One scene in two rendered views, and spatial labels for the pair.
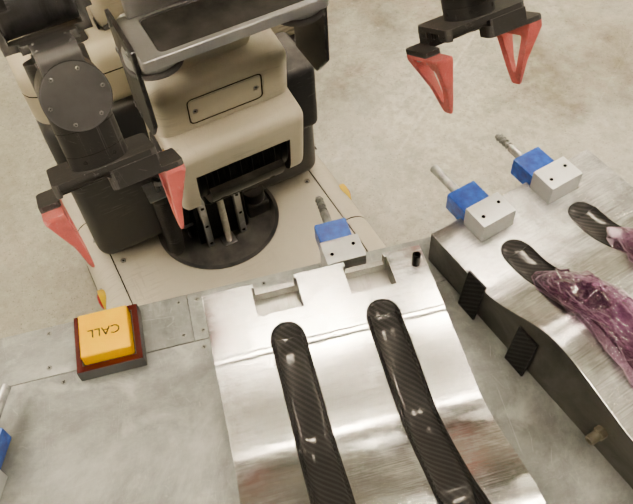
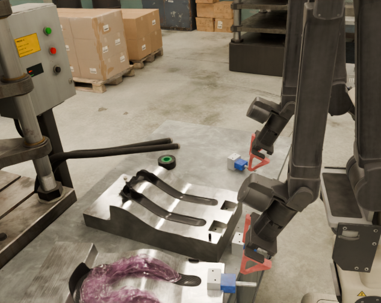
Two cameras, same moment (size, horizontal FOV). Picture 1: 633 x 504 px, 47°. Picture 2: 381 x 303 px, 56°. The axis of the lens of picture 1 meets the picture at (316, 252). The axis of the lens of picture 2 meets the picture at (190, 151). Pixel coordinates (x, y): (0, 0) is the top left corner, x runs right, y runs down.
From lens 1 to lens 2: 1.20 m
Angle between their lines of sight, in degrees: 84
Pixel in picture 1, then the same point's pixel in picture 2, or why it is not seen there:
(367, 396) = (181, 209)
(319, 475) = (172, 192)
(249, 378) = (208, 192)
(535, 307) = (167, 260)
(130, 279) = not seen: outside the picture
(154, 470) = not seen: hidden behind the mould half
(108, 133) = (262, 133)
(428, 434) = (160, 213)
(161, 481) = not seen: hidden behind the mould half
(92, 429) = (233, 184)
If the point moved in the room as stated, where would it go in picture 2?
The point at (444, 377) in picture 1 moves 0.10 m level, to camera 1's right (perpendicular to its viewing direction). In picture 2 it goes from (170, 225) to (150, 244)
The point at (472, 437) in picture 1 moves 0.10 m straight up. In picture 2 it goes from (149, 216) to (145, 191)
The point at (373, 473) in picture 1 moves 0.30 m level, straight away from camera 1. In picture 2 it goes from (161, 196) to (230, 234)
